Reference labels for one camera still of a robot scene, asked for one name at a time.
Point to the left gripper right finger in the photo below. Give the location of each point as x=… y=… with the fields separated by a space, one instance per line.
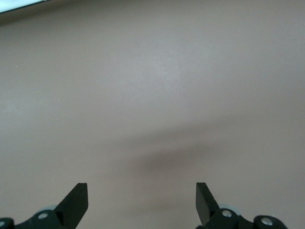
x=207 y=210

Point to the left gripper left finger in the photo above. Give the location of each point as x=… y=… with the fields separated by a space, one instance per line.
x=71 y=210

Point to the white ledge panel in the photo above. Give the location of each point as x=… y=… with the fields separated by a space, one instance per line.
x=14 y=4

